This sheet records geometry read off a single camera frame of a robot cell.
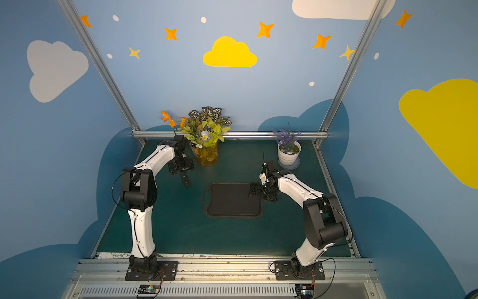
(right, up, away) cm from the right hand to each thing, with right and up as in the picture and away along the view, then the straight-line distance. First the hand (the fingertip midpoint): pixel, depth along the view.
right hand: (258, 194), depth 91 cm
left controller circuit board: (-45, -34, -19) cm, 60 cm away
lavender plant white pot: (+19, +24, +14) cm, 34 cm away
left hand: (-40, +13, +9) cm, 43 cm away
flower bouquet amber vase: (-28, +33, +3) cm, 44 cm away
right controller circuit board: (+17, -34, -19) cm, 43 cm away
